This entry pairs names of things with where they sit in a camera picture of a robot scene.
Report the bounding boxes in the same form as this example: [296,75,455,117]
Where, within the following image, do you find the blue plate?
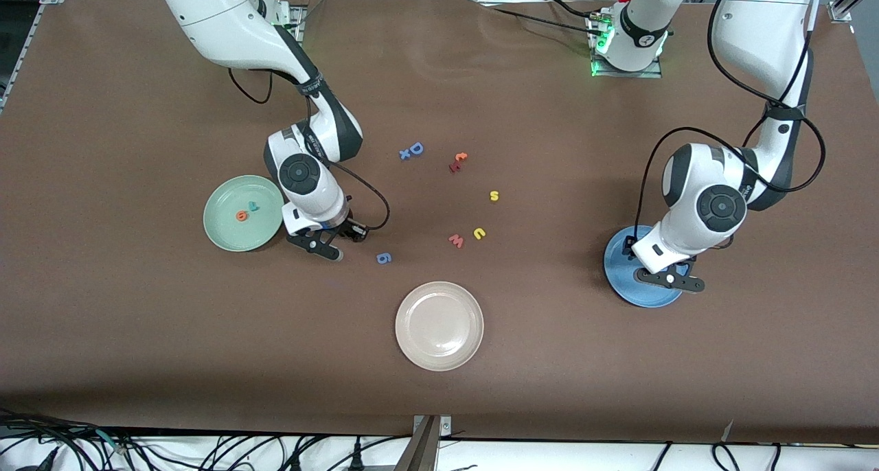
[604,225,689,309]

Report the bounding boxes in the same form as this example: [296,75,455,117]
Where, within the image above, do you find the thin black base cable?
[474,0,608,36]

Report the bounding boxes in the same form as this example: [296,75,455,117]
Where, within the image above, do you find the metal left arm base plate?
[589,16,664,80]

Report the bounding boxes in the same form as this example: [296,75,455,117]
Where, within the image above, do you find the metal table edge bracket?
[395,415,454,471]

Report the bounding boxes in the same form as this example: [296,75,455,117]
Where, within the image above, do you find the beige plate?
[395,281,485,372]

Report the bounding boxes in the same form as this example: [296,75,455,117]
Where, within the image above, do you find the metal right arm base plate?
[275,4,307,45]

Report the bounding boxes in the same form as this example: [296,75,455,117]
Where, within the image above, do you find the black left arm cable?
[635,0,825,252]

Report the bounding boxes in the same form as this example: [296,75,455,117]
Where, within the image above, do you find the pale green plate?
[203,174,285,253]

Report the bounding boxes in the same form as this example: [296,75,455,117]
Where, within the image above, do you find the black floor cable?
[646,442,675,471]
[0,409,138,471]
[711,442,744,471]

